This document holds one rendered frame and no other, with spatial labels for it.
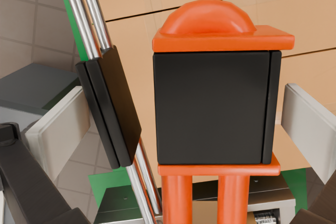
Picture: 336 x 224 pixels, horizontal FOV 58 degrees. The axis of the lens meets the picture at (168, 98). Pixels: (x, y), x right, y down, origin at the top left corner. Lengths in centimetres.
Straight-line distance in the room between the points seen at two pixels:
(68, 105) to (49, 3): 141
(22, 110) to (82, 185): 108
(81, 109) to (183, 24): 8
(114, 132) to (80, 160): 162
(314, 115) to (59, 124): 13
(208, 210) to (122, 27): 74
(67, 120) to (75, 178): 170
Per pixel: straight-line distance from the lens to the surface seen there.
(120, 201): 124
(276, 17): 95
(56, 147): 16
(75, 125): 19
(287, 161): 113
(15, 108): 87
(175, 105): 17
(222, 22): 17
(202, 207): 26
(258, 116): 18
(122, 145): 18
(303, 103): 18
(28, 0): 162
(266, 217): 126
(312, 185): 193
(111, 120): 18
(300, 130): 19
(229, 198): 22
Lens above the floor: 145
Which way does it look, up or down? 70 degrees down
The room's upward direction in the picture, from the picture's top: 173 degrees counter-clockwise
